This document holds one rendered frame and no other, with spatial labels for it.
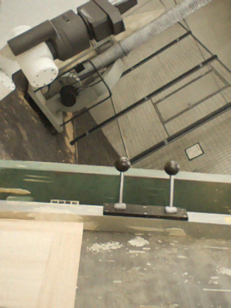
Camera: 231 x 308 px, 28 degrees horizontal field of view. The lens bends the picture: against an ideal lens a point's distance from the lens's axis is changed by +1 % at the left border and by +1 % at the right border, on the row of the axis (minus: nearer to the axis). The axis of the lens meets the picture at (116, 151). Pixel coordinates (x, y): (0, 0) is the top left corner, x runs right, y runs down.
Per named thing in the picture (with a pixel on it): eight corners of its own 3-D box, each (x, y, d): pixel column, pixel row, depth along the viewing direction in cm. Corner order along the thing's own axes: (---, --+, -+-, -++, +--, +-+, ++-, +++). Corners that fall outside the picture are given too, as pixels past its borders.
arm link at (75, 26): (104, 18, 107) (60, 42, 106) (93, -19, 100) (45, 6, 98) (130, 44, 99) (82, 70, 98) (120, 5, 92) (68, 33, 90)
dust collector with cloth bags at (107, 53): (26, 63, 700) (151, -17, 665) (53, 99, 732) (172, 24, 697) (20, 95, 580) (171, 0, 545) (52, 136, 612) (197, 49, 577)
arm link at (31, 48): (80, 69, 100) (35, 94, 99) (57, 32, 103) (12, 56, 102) (74, 41, 89) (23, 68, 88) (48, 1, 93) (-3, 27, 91)
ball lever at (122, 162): (111, 212, 108) (114, 157, 111) (127, 213, 109) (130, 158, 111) (112, 211, 105) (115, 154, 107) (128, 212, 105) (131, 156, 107)
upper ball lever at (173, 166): (160, 215, 109) (163, 160, 112) (177, 216, 109) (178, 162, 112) (163, 215, 105) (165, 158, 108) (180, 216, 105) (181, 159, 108)
